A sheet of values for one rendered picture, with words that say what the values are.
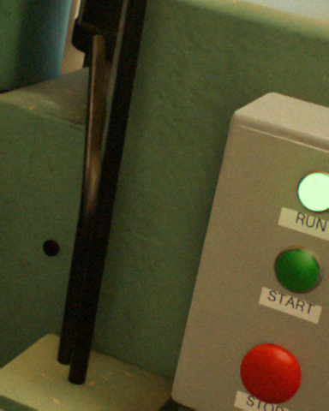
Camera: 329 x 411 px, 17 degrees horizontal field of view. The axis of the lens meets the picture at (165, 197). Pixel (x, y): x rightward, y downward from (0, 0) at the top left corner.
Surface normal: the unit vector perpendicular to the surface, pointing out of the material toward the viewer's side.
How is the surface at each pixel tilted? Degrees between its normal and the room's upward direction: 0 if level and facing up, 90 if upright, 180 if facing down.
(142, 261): 90
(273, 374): 90
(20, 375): 0
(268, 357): 81
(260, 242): 90
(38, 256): 90
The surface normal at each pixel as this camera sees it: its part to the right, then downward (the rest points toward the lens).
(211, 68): -0.38, 0.25
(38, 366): 0.18, -0.92
